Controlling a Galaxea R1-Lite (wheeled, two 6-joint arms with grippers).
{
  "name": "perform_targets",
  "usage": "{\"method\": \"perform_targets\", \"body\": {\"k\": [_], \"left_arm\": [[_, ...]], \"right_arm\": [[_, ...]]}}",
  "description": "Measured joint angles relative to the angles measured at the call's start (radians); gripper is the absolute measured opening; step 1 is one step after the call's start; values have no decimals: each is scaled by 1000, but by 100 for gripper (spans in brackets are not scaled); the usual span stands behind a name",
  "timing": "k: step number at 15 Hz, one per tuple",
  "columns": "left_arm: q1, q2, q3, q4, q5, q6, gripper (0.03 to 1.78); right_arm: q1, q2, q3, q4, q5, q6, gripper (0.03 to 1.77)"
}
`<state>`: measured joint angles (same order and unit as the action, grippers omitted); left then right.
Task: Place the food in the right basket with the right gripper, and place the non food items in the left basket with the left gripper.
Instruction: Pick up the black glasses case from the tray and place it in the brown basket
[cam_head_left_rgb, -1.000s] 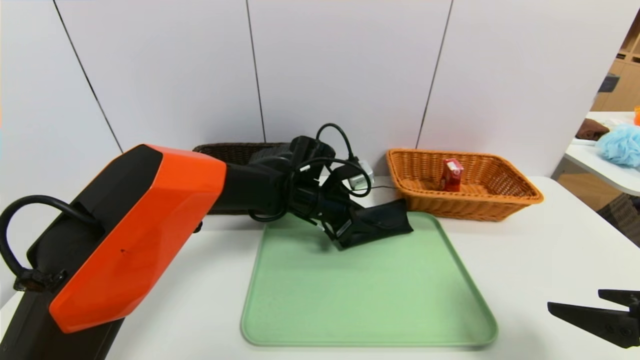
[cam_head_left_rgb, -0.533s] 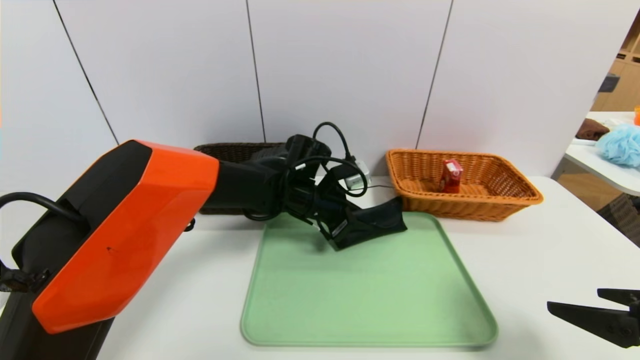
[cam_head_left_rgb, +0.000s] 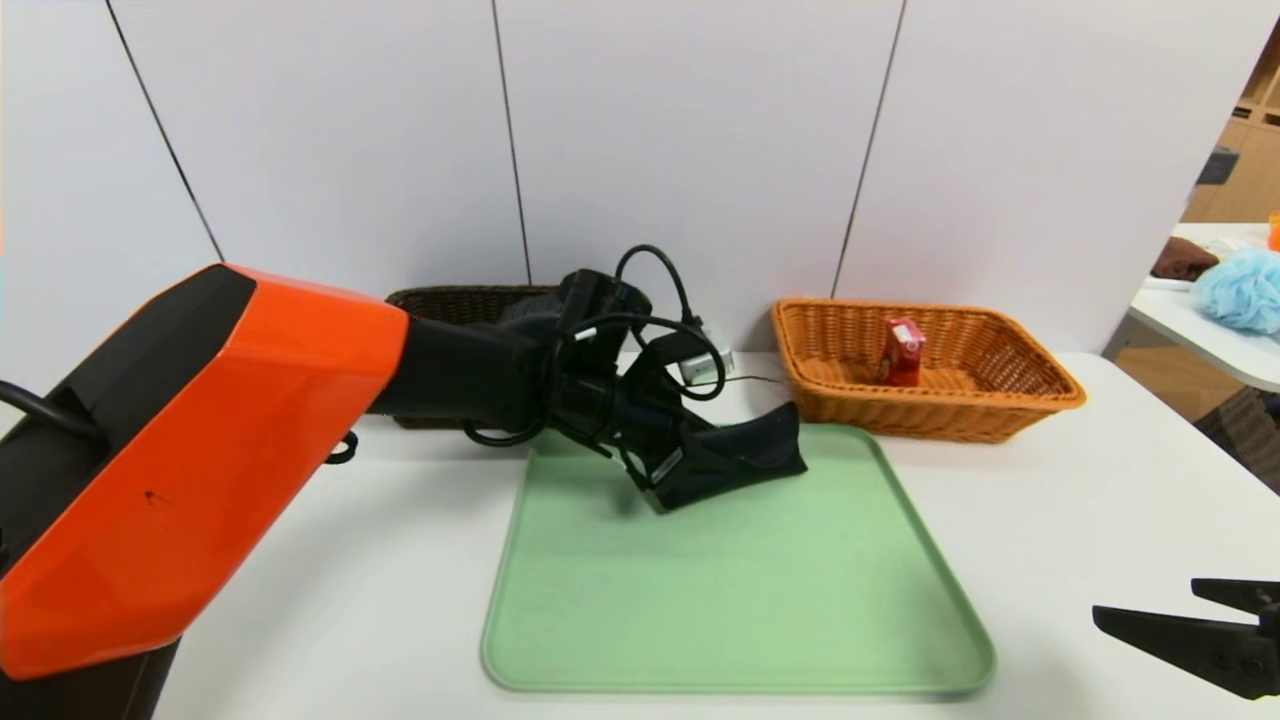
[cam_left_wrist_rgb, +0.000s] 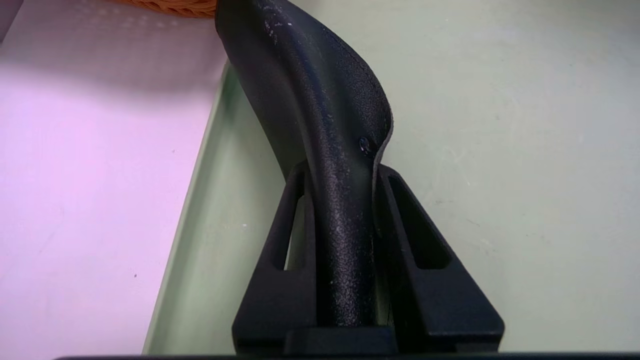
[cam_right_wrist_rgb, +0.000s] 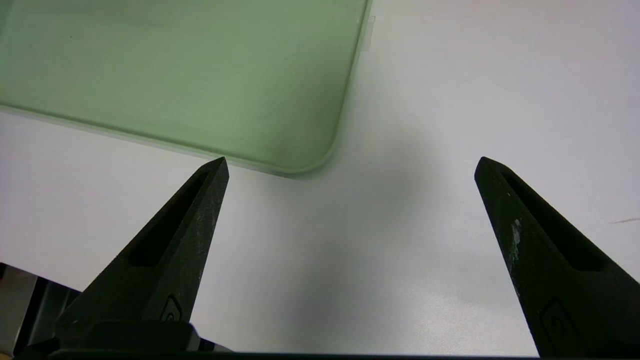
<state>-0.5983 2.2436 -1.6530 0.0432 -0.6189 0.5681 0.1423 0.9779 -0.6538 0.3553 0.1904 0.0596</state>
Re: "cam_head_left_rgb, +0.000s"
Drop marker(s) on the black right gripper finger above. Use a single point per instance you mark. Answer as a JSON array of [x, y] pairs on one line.
[[1190, 645], [1240, 592]]

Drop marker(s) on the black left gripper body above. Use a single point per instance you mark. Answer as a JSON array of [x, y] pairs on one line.
[[668, 468]]

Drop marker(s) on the black glasses pouch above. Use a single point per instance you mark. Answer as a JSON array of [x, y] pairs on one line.
[[745, 455]]

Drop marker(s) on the small red snack box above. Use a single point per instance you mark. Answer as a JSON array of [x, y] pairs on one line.
[[902, 352]]

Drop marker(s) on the orange and black left arm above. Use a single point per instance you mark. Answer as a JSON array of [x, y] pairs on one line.
[[200, 450]]

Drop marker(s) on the dark brown wicker basket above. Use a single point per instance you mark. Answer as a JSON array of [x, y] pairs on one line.
[[460, 303]]

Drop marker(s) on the orange wicker basket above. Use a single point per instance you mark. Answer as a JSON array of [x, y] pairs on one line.
[[960, 410]]

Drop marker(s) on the light green plastic tray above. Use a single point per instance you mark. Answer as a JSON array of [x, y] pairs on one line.
[[740, 600]]

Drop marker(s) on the dark woven seat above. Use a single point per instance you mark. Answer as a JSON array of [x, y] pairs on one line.
[[1245, 435]]

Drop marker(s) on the white side table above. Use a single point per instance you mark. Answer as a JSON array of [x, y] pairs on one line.
[[1200, 340]]

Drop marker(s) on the light blue bath loofah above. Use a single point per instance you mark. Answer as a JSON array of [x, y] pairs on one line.
[[1245, 290]]

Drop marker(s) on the brown folded cloth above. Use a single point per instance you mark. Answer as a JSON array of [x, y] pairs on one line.
[[1180, 262]]

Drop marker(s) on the orange cup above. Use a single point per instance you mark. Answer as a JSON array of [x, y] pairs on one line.
[[1274, 235]]

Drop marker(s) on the light wooden shelf cabinet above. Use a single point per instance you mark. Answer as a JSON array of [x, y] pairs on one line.
[[1250, 185]]

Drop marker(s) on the dark grey box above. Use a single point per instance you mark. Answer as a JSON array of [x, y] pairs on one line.
[[1215, 168]]

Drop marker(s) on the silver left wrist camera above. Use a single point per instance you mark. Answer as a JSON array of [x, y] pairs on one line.
[[705, 365]]

